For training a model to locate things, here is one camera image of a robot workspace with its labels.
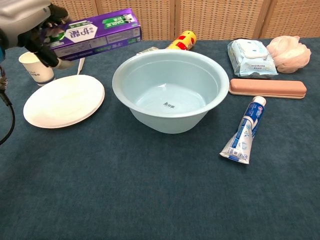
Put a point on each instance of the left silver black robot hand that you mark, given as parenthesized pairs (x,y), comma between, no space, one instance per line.
(20,15)

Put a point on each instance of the white paper cup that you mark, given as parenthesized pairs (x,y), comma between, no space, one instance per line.
(37,72)

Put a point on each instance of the purple toothpaste box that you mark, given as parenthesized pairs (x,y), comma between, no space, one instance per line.
(100,32)

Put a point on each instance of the white paper plate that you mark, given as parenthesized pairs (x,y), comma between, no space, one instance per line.
(62,102)

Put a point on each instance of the light blue plastic basin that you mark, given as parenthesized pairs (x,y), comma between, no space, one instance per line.
(170,95)

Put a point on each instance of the blue white toothpaste tube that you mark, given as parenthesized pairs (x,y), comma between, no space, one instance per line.
(242,135)

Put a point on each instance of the small green soap box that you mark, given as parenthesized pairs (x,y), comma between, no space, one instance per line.
(150,49)

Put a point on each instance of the yellow bottle with red label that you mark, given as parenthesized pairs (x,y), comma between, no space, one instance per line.
(183,41)

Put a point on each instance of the woven wicker folding screen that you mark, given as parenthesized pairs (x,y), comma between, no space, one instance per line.
(212,17)

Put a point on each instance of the dark blue table mat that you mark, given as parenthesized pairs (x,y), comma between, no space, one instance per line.
(125,187)

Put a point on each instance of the light blue wet wipes pack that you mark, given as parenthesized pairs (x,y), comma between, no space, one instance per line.
(251,58)

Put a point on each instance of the pink toothbrush case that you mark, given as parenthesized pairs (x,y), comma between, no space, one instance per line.
(267,88)

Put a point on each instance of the pink mesh bath pouf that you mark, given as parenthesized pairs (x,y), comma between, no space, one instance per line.
(290,55)

